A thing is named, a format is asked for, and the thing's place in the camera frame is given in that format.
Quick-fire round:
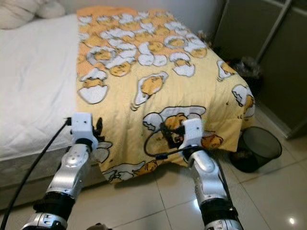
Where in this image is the yellow egg-print blanket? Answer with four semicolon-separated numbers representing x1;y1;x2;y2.
75;6;256;184

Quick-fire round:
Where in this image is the white quilted mattress pad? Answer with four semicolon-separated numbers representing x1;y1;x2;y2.
0;13;80;161

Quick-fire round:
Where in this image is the black mesh waste bin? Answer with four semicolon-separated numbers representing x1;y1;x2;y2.
229;126;283;173

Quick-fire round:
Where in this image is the dark fluffy bundle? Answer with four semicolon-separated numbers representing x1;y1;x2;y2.
225;57;264;96

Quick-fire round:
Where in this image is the dark sliding-door wardrobe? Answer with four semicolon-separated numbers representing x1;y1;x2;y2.
213;0;307;139

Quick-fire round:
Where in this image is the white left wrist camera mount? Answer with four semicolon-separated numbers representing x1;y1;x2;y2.
71;113;93;144

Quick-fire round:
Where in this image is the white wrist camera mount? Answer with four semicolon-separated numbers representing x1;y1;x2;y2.
71;113;93;144
181;118;203;148

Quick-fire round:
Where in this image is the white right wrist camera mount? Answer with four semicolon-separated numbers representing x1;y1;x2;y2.
181;118;203;148

